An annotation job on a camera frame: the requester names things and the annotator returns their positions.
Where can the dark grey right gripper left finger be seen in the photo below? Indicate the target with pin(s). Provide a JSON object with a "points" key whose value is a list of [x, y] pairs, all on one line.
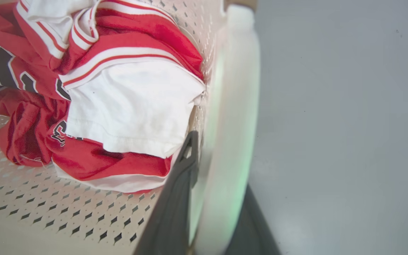
{"points": [[170, 212]]}

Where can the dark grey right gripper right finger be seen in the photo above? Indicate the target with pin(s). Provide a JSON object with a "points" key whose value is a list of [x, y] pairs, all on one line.
{"points": [[251, 230]]}

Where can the white perforated plastic laundry basket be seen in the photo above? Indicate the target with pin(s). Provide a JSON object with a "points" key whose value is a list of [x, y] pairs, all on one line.
{"points": [[221, 141]]}

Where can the red and white sports jersey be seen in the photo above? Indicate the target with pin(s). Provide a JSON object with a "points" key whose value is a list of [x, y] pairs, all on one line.
{"points": [[119, 99]]}

